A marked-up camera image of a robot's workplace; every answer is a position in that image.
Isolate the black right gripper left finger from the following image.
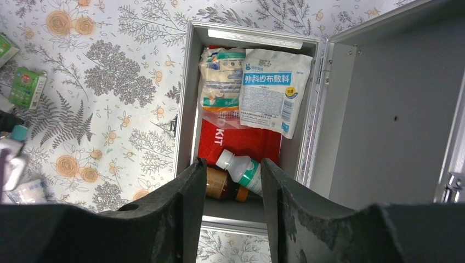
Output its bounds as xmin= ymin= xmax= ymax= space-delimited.
xmin=1 ymin=158 xmax=207 ymax=262

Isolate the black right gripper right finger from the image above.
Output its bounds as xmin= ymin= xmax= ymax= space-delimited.
xmin=261 ymin=159 xmax=464 ymax=262

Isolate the brown orange-capped bottle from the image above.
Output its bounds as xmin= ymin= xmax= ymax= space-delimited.
xmin=206 ymin=167 xmax=249 ymax=202

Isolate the white pill bottle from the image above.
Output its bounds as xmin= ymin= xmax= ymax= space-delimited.
xmin=216 ymin=149 xmax=263 ymax=197

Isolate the red first aid pouch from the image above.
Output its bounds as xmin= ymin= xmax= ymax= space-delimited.
xmin=197 ymin=45 xmax=283 ymax=166

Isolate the grey metal box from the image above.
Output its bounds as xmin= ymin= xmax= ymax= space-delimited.
xmin=172 ymin=0 xmax=465 ymax=237

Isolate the blue white gauze packet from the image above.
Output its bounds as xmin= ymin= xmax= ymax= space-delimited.
xmin=239 ymin=49 xmax=313 ymax=139

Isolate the bandage roll packet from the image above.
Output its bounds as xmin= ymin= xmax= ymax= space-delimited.
xmin=199 ymin=48 xmax=246 ymax=112

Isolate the floral table mat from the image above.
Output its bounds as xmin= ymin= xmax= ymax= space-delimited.
xmin=1 ymin=1 xmax=406 ymax=262

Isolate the clear plastic bag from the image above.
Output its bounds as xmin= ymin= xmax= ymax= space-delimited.
xmin=1 ymin=138 xmax=29 ymax=191

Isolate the green sachet lower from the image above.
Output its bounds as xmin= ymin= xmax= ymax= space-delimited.
xmin=8 ymin=67 xmax=47 ymax=110

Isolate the green sachet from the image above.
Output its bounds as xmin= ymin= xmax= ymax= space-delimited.
xmin=0 ymin=32 xmax=20 ymax=67
xmin=8 ymin=67 xmax=47 ymax=110

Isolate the green sachet upper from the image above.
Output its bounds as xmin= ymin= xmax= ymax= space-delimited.
xmin=0 ymin=32 xmax=20 ymax=67

